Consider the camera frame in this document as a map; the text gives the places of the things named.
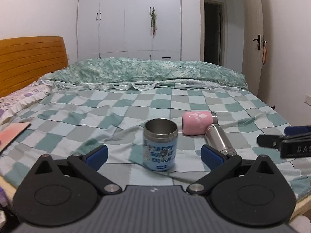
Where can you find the purple floral pillow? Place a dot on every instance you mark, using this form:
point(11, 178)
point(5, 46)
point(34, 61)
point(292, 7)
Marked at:
point(21, 99)

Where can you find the hanging green ornament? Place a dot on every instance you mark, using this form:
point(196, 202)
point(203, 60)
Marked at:
point(153, 22)

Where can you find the pink steel tumbler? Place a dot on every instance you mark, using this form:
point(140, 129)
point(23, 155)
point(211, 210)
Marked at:
point(197, 122)

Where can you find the wooden headboard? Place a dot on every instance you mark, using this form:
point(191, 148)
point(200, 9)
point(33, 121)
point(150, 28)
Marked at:
point(25, 59)

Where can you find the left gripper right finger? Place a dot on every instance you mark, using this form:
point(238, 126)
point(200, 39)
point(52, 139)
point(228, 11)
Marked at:
point(222, 167)

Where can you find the beige room door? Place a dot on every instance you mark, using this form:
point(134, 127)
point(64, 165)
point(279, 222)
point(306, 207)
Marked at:
point(253, 44)

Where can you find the orange hanging door tag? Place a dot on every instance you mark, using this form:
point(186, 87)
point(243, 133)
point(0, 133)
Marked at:
point(264, 52)

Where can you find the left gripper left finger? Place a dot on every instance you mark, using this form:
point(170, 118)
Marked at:
point(86, 167)

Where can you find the blue printed steel cup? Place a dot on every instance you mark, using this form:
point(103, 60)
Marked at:
point(159, 144)

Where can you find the white wardrobe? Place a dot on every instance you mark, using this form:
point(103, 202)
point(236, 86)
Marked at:
point(122, 28)

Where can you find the silver steel thermos bottle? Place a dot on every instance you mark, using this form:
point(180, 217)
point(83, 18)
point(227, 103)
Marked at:
point(217, 138)

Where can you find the pink book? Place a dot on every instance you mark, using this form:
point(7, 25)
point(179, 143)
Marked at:
point(10, 133)

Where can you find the green floral quilt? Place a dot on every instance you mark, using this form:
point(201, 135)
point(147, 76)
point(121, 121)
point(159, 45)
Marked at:
point(142, 74)

